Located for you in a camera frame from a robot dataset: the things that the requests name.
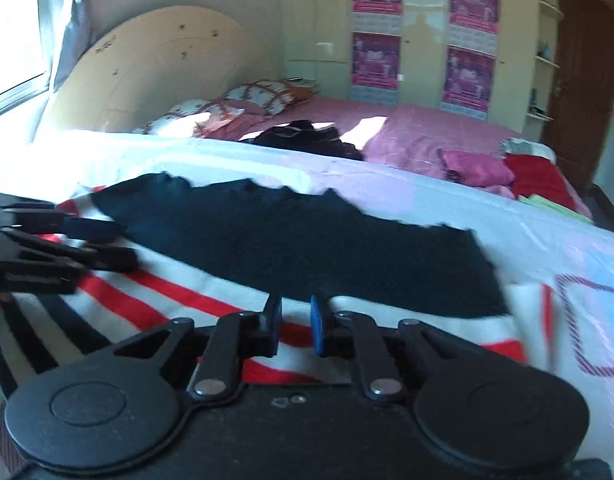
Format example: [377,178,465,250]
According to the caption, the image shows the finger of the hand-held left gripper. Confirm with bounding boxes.
[0,229,140,295]
[0,190,128,244]

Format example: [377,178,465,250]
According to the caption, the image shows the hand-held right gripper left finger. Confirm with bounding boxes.
[107,292,284,403]

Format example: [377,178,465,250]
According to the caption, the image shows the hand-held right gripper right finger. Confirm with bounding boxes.
[309,294,470,403]

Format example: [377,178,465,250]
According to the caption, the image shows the striped knit sweater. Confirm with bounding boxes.
[0,172,555,401]

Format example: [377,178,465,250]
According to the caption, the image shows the black clothes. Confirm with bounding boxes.
[241,119,366,162]

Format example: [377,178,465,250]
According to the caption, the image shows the checked patterned pillow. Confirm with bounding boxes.
[222,78,321,117]
[132,99,248,139]

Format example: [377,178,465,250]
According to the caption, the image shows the beige rounded headboard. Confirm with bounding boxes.
[34,6,278,134]

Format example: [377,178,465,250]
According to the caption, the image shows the pink folded quilt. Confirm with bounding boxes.
[362,105,538,179]

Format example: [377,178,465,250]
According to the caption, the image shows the blue grey curtain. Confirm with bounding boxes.
[39,0,96,94]

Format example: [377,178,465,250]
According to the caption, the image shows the window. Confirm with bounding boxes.
[0,0,50,122]

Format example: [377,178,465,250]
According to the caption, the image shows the pink garment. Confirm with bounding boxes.
[440,149,517,187]

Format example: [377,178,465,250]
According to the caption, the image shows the blue patterned bed sheet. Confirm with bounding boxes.
[0,127,614,461]

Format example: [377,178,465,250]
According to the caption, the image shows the green cloth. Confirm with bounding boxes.
[517,193,594,225]

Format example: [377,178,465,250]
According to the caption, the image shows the red garment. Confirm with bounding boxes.
[502,154,580,211]

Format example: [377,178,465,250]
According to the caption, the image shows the cream wardrobe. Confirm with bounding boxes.
[282,0,544,122]

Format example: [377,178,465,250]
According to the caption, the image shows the striped folded cloth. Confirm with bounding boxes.
[497,138,557,164]

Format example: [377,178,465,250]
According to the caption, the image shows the white corner shelf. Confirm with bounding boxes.
[524,0,560,124]

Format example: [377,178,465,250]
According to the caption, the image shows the brown wooden door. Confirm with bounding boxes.
[540,0,614,194]

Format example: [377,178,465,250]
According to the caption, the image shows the dark wooden bed frame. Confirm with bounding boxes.
[584,182,614,237]

